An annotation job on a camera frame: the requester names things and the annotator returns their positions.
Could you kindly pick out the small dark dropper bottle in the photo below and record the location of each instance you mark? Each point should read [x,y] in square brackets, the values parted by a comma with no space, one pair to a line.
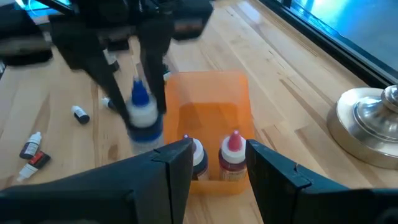
[107,102]
[29,147]
[167,76]
[80,114]

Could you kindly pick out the large bottle red cap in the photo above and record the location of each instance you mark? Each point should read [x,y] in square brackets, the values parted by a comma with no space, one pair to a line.
[232,155]

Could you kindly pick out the large bottle purple cap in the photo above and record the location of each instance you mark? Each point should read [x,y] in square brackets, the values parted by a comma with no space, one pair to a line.
[199,159]

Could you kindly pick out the small red dropper bottle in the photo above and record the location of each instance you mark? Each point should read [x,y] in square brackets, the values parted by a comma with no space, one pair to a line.
[37,160]

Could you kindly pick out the black aluminium table frame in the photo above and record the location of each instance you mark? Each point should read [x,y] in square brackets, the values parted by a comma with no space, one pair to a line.
[342,49]

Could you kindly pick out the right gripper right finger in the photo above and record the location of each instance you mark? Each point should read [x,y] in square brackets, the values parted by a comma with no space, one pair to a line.
[295,199]

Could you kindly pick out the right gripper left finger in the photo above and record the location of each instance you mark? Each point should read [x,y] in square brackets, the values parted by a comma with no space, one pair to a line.
[109,193]

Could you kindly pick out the white shade silver base lamp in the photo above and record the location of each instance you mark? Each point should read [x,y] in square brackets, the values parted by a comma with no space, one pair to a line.
[357,124]

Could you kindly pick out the large bottle blue cap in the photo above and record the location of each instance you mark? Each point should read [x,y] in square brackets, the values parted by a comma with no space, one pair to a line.
[143,115]

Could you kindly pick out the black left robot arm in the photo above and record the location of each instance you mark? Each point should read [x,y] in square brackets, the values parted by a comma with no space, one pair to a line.
[21,40]

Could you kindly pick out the orange plastic bin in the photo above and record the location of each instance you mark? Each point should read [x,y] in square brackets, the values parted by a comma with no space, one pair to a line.
[211,90]

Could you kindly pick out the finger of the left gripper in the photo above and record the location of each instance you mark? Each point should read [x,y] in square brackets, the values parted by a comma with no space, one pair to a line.
[155,68]
[107,84]

